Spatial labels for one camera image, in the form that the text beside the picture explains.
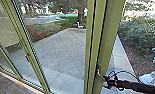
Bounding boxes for metal door lever handle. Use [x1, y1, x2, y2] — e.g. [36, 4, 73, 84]
[95, 64, 108, 83]

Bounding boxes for green glass door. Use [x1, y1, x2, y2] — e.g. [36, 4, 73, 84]
[92, 0, 127, 94]

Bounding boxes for dark green bush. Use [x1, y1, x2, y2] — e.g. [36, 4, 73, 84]
[117, 17, 155, 57]

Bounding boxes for small white outdoor bench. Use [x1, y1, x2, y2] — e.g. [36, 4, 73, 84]
[76, 21, 86, 30]

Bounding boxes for large outdoor tree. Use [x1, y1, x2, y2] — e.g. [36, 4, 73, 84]
[47, 0, 89, 25]

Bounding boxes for bright green lawn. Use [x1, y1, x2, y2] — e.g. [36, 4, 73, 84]
[57, 13, 87, 19]

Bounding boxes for low green hedge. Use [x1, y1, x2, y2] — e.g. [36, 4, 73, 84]
[26, 18, 79, 42]

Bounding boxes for green framed glass doors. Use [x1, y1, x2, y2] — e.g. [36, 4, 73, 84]
[0, 0, 97, 94]

